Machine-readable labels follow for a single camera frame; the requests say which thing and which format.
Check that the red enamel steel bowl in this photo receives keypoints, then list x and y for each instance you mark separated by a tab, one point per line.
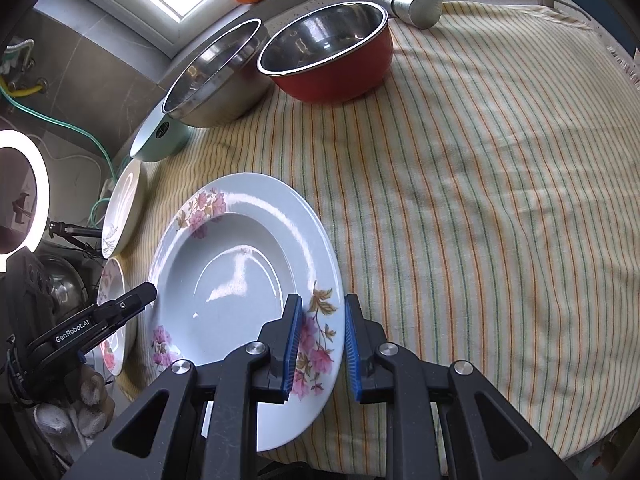
335	80

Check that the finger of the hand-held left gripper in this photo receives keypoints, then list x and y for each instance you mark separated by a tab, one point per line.
132	302

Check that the mint green bowl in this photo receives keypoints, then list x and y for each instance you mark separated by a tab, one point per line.
165	140

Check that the white plate red flower print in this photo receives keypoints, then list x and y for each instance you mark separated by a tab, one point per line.
112	280

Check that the window frame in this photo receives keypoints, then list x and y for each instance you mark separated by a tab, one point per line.
150	15

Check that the pink floral deep plate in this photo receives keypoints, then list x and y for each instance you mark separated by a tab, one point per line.
225	270

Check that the stainless steel pot lid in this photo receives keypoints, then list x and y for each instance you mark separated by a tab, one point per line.
62	285

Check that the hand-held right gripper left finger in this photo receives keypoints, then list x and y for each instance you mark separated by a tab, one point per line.
292	345

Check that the person's left hand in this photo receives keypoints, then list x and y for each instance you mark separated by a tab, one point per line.
85	400

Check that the large stainless steel bowl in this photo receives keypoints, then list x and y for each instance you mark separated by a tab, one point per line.
220	100

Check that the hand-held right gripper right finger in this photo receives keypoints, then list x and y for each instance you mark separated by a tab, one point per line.
351	350

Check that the white plate grey leaf print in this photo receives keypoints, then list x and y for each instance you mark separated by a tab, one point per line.
125	205

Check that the striped yellow cloth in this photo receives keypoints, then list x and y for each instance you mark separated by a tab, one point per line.
475	185

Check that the yellow wall pipe fitting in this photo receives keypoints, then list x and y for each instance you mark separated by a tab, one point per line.
22	90

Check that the black tripod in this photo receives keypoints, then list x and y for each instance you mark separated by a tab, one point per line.
75	232

